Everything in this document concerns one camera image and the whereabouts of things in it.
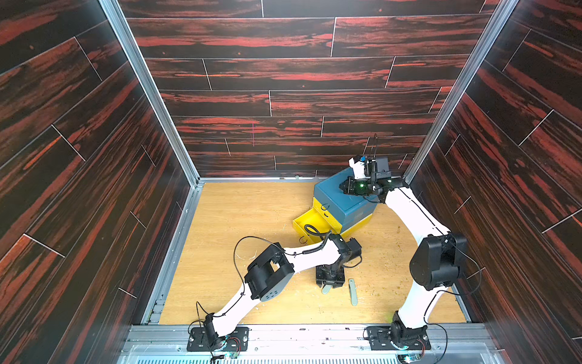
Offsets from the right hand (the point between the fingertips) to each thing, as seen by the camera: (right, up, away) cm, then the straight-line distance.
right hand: (344, 186), depth 91 cm
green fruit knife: (-9, -40, -7) cm, 41 cm away
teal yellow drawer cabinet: (-6, -10, -9) cm, 14 cm away
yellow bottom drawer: (-10, -16, +10) cm, 22 cm away
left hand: (-6, -40, -7) cm, 41 cm away
